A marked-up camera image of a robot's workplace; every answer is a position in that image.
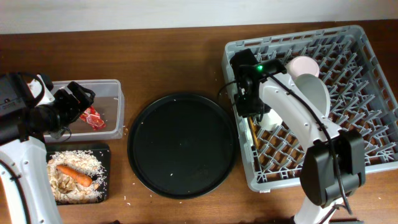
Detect wooden chopstick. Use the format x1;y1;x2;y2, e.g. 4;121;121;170
248;117;259;150

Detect red snack wrapper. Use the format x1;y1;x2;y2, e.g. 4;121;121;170
80;106;106;131

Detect cream white cup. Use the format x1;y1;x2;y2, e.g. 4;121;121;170
258;109;283;131

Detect pink bowl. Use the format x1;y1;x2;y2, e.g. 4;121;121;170
285;56;320;80

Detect light blue plate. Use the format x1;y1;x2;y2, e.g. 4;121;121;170
294;74;331;117

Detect rice and food scraps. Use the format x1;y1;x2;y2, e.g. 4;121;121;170
46;150;108;205

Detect orange carrot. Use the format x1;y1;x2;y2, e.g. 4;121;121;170
56;165;92;187

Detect white plastic fork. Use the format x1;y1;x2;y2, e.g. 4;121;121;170
245;123;254;146

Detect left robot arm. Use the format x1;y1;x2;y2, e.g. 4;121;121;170
1;72;95;223

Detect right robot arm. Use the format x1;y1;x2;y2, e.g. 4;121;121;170
229;49;366;223

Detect grey dishwasher rack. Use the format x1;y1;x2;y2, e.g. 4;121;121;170
222;26;397;193

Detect clear plastic bin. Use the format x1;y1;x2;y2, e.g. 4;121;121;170
44;79;124;143

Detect black rectangular tray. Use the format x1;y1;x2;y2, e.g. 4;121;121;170
45;142;111;206

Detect round black serving tray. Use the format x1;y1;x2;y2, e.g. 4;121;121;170
127;93;239;200

